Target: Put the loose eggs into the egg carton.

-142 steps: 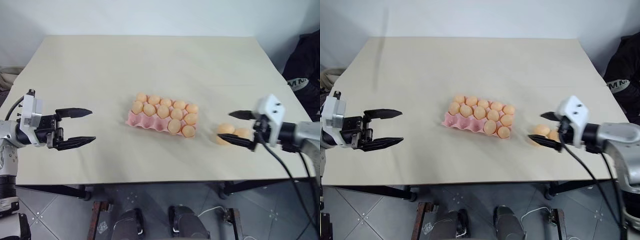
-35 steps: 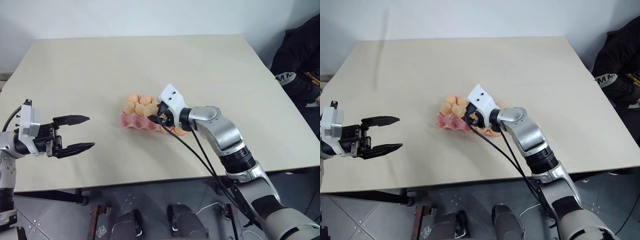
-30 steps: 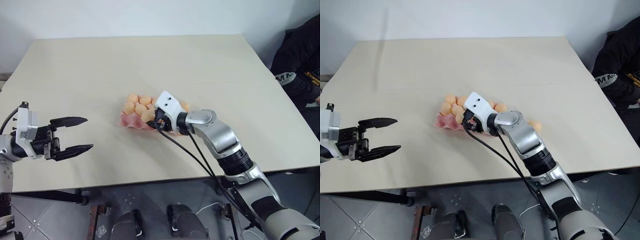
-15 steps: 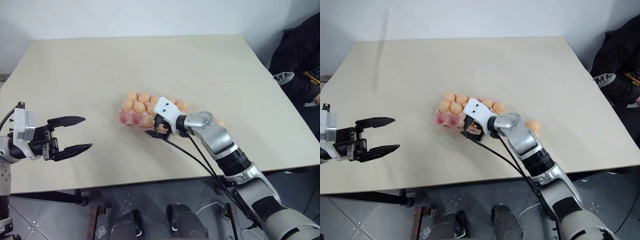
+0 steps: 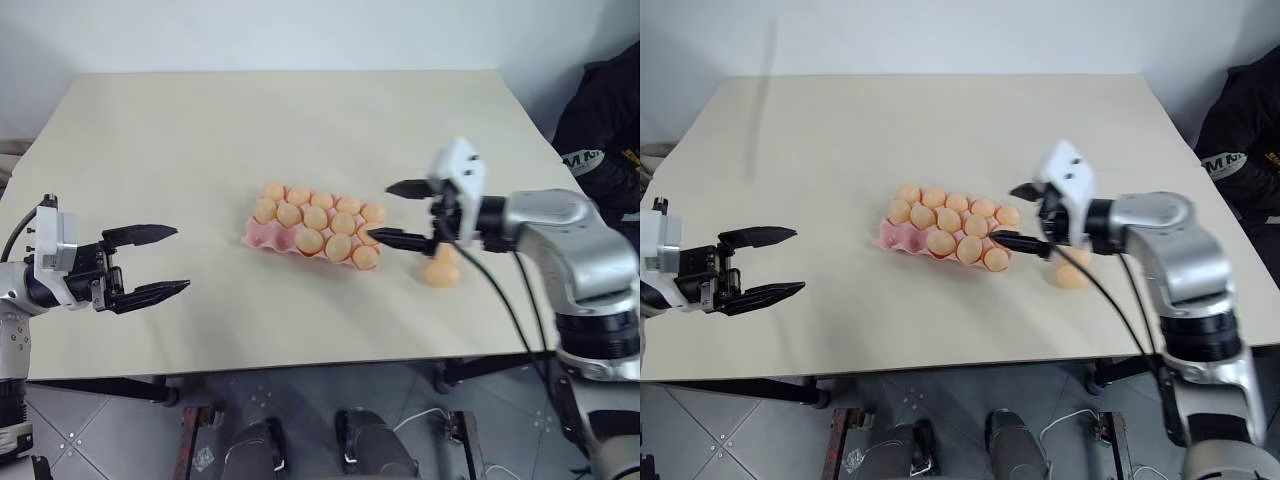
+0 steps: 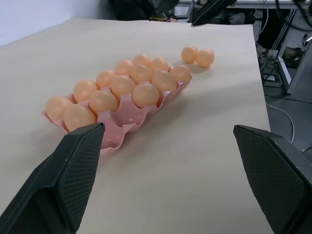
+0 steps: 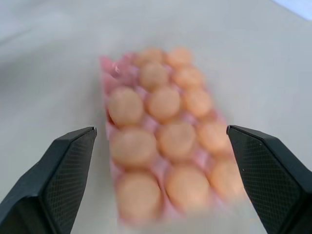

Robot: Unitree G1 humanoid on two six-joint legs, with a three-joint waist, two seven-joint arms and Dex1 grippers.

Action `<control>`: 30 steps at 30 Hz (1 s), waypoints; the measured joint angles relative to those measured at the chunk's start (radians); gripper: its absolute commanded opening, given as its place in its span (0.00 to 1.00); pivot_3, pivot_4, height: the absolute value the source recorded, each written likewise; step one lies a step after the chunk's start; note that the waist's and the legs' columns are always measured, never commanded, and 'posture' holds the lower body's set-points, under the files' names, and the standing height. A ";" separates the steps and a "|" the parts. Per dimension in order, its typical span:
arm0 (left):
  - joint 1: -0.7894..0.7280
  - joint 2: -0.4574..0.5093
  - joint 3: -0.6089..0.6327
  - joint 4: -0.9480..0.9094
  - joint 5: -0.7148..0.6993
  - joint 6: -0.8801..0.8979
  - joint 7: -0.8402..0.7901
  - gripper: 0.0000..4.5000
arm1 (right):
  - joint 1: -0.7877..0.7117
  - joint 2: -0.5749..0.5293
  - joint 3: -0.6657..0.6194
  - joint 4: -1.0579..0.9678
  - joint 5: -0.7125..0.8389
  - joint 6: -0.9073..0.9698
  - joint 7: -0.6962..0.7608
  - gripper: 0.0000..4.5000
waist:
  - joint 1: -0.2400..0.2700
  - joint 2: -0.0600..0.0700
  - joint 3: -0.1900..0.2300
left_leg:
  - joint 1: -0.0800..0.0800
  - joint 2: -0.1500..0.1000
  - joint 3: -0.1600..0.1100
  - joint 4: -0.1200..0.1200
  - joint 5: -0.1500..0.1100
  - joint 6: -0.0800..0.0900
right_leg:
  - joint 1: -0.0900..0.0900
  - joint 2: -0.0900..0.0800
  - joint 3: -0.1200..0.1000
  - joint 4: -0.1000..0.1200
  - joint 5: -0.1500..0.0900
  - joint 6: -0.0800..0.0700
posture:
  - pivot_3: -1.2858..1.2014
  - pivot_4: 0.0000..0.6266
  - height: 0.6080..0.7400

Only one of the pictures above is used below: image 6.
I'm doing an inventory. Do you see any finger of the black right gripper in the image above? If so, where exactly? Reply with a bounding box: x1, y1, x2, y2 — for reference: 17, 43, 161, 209
191, 0, 234, 27

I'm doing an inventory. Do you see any white floor cable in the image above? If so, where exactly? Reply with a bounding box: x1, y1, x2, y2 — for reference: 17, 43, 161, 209
265, 101, 295, 144

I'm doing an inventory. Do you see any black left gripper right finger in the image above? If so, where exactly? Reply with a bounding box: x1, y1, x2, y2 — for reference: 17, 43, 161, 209
233, 124, 312, 234

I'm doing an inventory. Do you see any pink plastic egg tray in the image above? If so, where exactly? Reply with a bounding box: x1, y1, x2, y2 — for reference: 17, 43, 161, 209
40, 65, 193, 156

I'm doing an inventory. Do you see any silver metal equipment frame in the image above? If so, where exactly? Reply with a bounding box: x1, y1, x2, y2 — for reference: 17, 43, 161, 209
277, 34, 312, 95

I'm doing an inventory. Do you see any person in dark clothing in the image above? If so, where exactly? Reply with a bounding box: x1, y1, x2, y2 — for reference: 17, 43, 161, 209
108, 0, 193, 23

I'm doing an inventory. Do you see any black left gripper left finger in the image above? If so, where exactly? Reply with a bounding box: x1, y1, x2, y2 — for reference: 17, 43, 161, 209
0, 122, 106, 234

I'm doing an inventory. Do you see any orange plastic egg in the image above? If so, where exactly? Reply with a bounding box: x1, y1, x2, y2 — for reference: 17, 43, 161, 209
181, 45, 199, 64
45, 96, 74, 121
115, 60, 135, 76
132, 82, 160, 108
129, 64, 152, 83
151, 57, 169, 73
110, 75, 137, 99
96, 70, 117, 90
170, 64, 192, 82
73, 79, 98, 103
195, 48, 215, 68
88, 90, 120, 115
151, 69, 177, 93
133, 54, 152, 68
63, 104, 97, 134

